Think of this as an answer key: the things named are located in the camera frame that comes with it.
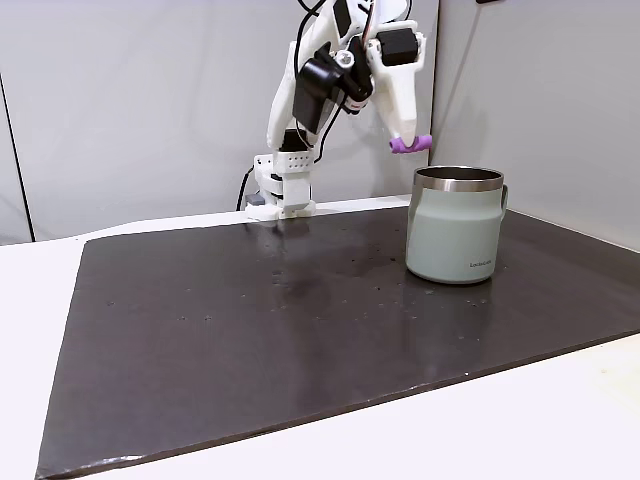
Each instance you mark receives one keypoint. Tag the dark brown table mat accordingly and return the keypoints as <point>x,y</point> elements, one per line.
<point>300,360</point>

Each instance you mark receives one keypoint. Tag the black object on wall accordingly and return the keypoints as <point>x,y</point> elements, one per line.
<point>489,1</point>

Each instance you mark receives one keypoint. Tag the black oval camera box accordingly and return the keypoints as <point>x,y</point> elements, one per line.
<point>315,90</point>

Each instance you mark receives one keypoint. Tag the pale green steel-rimmed cup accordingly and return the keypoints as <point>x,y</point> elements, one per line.
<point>452,230</point>

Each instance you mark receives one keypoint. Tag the purple ribbed pen grip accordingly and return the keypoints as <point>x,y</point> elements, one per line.
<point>412,145</point>

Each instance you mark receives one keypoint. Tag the black thin wall strip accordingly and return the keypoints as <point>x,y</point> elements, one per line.
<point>17,165</point>

